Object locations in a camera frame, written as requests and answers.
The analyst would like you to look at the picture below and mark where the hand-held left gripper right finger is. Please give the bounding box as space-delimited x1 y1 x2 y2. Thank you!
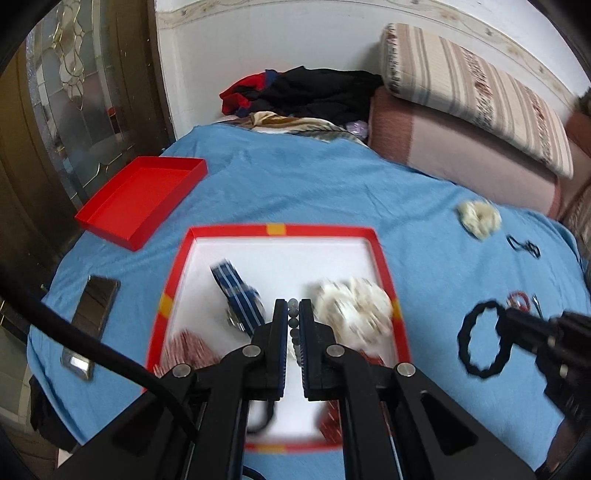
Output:
299 299 537 480

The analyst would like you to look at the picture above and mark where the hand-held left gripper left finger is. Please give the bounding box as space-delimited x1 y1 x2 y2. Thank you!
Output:
55 299 288 480

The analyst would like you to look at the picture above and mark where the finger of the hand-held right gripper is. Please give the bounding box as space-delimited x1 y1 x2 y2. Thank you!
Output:
495 307 557 354

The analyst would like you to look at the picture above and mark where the grey and white bead bracelet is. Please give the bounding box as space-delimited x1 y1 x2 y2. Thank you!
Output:
286 299 302 365

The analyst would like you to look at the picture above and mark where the thick black hair tie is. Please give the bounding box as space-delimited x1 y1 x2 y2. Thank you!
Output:
456 299 506 380

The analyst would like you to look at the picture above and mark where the white polka dot scrunchie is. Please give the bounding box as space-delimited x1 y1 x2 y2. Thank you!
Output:
314 277 394 346

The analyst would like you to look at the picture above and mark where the black band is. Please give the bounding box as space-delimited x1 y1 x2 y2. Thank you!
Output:
247 401 277 435

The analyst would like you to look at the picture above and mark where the red polka dot scrunchie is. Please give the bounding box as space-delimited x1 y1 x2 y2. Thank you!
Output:
318 350 394 445

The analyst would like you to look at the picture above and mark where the blue striped band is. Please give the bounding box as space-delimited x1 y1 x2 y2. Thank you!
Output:
210 261 266 337

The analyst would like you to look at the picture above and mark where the red gift box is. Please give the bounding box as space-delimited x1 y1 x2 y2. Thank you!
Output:
145 223 413 455

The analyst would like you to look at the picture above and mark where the pink plaid scrunchie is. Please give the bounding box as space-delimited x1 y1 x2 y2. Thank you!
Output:
154 329 223 378

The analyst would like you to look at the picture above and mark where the cream scrunchie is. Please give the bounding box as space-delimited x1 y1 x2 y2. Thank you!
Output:
456 199 502 241

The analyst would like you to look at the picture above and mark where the blue blanket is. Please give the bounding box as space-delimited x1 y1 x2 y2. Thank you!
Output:
27 124 588 480

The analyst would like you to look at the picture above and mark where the pink sofa cushion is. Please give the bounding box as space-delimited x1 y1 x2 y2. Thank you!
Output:
368 88 565 221

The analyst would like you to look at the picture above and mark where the black smartphone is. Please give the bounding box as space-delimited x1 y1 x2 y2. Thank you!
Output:
61 275 122 380

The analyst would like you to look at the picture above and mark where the brown cushion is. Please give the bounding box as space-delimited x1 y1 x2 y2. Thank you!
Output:
566 108 591 162

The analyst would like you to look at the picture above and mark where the red box lid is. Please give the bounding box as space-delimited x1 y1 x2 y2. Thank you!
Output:
75 156 208 252

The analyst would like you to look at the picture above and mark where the gold patterned cloth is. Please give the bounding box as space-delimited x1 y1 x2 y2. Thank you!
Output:
230 111 370 145

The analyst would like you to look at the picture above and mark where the striped floral pillow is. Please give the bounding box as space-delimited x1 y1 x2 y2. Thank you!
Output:
381 23 574 181

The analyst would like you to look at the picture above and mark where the pile of dark clothes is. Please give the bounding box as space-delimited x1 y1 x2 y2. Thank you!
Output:
219 66 385 128

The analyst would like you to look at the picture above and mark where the wooden glass panel door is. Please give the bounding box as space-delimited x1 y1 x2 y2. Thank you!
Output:
0 0 177 301

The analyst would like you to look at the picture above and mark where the thin black hair tie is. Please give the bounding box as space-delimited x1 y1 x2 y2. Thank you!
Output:
505 234 541 259

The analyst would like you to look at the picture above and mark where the black cable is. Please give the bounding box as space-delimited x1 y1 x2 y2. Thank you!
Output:
0 270 204 462

